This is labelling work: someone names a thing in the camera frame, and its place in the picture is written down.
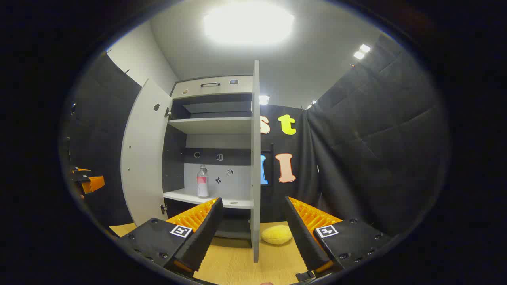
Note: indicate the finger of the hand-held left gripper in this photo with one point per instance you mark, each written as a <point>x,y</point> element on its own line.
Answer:
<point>94,184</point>
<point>81,171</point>

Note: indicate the small ceiling light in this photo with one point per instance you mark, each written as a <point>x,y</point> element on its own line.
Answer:
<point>362,51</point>
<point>312,104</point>
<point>264,99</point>

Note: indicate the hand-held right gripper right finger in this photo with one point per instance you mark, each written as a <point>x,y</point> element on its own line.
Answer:
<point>305,241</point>

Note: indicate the grey cabinet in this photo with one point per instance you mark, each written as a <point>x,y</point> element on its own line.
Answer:
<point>214,124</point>

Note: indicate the large ceiling light panel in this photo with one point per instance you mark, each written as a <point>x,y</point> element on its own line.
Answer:
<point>249,21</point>

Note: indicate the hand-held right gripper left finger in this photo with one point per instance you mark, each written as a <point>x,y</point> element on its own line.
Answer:
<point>204,237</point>

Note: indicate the yellow plush toy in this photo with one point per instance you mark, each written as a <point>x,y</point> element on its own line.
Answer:
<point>276,235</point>

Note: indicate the grey cabinet door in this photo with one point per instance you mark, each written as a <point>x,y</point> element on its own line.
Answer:
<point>256,158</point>
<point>144,158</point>

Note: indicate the clear bottle with pink label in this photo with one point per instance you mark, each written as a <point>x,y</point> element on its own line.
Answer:
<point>202,190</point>

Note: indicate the black backdrop cloth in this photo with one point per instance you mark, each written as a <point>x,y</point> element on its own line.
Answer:
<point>376,138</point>

